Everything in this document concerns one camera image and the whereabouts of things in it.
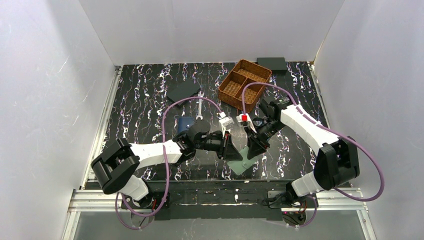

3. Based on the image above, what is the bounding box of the green card holder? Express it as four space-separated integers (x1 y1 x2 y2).
227 146 259 176

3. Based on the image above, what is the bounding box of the brown woven divided basket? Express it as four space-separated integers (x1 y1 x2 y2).
218 59 272 113

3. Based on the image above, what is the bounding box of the black flat square pad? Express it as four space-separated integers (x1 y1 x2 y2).
166 81 201 105

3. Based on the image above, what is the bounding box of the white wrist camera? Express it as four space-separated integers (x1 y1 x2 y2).
218 111 235 133
236 113 257 133

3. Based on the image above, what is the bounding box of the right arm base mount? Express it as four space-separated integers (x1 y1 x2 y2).
261 190 319 228

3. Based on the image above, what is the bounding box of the aluminium frame rail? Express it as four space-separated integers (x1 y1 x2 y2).
61 66 157 240

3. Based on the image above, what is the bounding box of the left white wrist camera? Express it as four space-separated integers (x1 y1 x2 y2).
218 111 235 133

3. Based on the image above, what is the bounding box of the black rectangular box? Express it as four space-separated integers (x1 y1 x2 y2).
256 57 288 74

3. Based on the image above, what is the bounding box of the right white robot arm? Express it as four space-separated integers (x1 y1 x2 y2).
240 97 360 201

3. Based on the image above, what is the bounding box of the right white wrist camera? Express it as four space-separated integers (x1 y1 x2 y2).
236 113 257 133

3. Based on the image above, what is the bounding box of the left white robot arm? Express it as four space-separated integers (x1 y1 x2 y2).
91 116 243 201

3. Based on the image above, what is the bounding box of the silver open-end wrench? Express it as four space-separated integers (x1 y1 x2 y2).
195 90 204 120

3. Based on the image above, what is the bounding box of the navy blue card holder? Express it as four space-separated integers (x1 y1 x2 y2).
176 116 195 136

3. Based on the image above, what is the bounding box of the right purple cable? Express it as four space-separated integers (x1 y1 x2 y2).
241 82 386 229

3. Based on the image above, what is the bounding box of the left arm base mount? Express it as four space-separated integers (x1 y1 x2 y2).
120 191 165 211

